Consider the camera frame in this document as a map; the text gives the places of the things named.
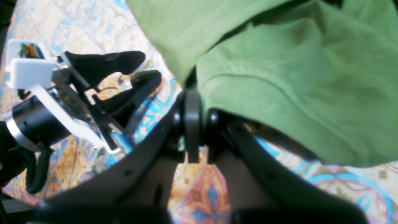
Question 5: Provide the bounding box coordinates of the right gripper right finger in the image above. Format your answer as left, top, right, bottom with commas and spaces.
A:
205, 109, 368, 224

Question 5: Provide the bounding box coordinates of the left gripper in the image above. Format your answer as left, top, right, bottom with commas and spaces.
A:
6, 51, 162, 154

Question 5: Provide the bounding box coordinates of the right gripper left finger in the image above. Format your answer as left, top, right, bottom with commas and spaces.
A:
29, 90, 201, 224

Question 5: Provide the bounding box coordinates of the green t-shirt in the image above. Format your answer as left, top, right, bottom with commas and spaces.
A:
127, 0, 398, 167

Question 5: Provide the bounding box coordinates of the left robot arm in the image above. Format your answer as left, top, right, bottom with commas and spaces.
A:
1, 51, 162, 194

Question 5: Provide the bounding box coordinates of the patterned tablecloth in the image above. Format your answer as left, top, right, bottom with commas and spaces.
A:
1, 0, 397, 224

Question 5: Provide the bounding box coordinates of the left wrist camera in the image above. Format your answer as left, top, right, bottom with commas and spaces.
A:
5, 39, 56, 90

